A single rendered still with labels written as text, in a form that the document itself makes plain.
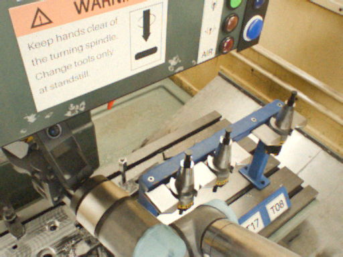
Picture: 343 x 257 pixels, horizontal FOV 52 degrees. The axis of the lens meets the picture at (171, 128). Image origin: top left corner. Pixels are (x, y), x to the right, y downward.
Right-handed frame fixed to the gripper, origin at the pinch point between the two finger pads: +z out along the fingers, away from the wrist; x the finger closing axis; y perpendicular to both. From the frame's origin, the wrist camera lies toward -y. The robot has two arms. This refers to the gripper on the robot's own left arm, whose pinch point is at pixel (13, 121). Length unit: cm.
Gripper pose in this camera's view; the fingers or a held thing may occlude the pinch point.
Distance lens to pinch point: 65.1
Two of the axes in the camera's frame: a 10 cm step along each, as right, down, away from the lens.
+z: -7.6, -5.2, 4.0
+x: 6.5, -5.1, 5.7
